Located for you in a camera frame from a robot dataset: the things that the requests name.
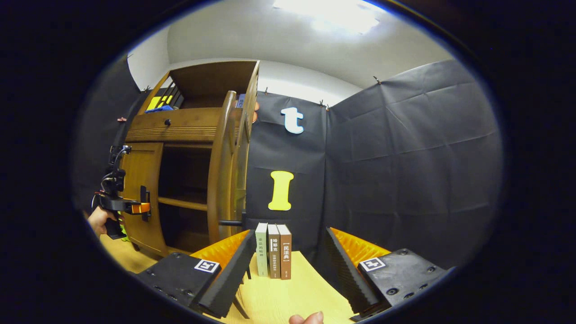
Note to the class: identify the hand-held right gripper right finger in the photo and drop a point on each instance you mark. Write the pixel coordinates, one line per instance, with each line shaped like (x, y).
(348, 279)

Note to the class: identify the wooden cabinet drawer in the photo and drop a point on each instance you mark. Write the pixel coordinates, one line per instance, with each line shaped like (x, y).
(189, 123)

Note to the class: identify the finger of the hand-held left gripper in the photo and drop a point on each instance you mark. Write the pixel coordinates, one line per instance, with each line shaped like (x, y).
(140, 208)

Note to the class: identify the wooden cabinet shelf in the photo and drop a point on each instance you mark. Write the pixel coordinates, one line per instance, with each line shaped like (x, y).
(184, 204)

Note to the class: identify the grey-brown book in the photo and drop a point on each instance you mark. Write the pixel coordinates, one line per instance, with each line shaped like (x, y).
(273, 252)

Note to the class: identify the pale green book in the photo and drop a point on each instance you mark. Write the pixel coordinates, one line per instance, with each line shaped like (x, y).
(261, 249)

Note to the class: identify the small lavender book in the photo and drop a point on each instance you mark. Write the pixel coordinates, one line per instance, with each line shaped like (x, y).
(240, 101)

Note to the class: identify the black backdrop cloth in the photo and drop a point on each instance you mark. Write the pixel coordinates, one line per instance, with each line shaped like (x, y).
(405, 157)

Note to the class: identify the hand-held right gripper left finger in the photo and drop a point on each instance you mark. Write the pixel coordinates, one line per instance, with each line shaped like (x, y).
(234, 274)

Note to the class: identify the brown book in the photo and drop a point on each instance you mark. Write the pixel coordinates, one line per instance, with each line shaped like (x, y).
(285, 254)

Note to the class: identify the blue cloth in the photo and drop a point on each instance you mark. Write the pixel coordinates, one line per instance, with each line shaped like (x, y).
(158, 109)

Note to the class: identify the wooden double-door shoe cabinet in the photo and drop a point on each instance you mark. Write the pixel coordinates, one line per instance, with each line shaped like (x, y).
(211, 76)

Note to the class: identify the wooden shoe cabinet door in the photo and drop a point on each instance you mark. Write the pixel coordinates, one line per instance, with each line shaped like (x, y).
(216, 180)
(135, 171)

